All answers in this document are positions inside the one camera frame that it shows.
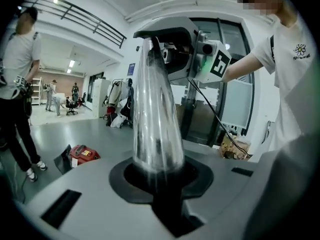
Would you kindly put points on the clothes rack with coats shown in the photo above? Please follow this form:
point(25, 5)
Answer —
point(120, 96)

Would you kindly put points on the white locker cabinet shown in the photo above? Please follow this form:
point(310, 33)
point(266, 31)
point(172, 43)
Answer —
point(101, 96)

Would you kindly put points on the person's white t-shirt torso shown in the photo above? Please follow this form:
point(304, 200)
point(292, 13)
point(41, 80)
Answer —
point(297, 84)

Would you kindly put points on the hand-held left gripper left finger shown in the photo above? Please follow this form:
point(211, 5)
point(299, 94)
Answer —
point(87, 196)

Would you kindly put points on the black office chair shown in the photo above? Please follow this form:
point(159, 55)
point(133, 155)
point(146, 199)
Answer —
point(71, 107)

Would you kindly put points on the white shelf rack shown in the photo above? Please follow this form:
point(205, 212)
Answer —
point(37, 91)

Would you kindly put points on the black balcony railing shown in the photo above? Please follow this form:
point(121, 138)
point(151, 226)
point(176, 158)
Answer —
point(82, 16)

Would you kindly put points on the white panel board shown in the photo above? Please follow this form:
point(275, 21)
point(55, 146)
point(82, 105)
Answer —
point(237, 104)

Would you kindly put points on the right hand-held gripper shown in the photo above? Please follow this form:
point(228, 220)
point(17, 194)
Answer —
point(212, 59)

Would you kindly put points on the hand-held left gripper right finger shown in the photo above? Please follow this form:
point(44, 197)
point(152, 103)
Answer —
point(225, 191)

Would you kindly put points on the person's right forearm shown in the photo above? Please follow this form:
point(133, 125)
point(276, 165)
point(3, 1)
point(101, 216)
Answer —
point(242, 66)

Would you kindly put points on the blue wall sign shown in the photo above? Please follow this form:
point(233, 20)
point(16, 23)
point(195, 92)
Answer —
point(131, 69)

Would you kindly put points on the printed cardboard box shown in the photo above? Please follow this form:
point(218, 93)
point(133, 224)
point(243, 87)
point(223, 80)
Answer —
point(237, 144)

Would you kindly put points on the white plastic bag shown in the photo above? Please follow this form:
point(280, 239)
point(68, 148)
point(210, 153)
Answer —
point(117, 121)

